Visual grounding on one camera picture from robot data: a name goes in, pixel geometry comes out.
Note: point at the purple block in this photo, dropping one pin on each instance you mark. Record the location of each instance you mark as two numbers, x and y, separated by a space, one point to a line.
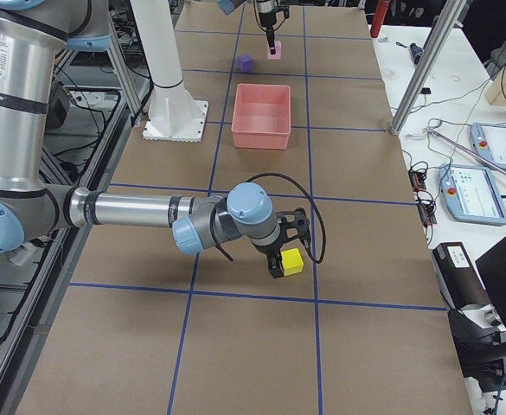
245 63

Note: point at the pink plastic bin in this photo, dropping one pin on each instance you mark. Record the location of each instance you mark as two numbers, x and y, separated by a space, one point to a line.
262 116

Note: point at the black box with label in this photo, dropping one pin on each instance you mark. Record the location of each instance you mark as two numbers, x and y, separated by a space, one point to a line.
457 277

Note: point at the white camera post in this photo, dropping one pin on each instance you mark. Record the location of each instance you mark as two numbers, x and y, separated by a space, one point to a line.
173 114

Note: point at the metal rod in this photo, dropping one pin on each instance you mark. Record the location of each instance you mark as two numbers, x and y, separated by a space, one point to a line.
458 146

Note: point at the aluminium frame post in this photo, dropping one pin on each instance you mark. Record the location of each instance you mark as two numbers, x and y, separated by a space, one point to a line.
434 43

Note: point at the yellow block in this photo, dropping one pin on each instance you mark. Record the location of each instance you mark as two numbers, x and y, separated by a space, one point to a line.
292 262

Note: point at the pink block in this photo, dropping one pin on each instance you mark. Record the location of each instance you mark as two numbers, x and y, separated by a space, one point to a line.
276 52

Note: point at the teach pendant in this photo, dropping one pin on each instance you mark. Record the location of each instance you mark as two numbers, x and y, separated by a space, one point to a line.
489 141
471 194

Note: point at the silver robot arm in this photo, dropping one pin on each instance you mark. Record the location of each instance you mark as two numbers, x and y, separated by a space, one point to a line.
264 6
31 33

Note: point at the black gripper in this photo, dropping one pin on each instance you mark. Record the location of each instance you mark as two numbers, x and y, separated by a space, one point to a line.
269 252
268 18

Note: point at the lower teach pendant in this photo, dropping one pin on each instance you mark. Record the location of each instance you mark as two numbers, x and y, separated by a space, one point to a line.
471 194

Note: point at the red cylinder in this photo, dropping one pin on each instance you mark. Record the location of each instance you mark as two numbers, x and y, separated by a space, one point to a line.
379 17

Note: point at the upper teach pendant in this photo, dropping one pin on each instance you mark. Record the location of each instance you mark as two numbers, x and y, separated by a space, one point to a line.
489 141

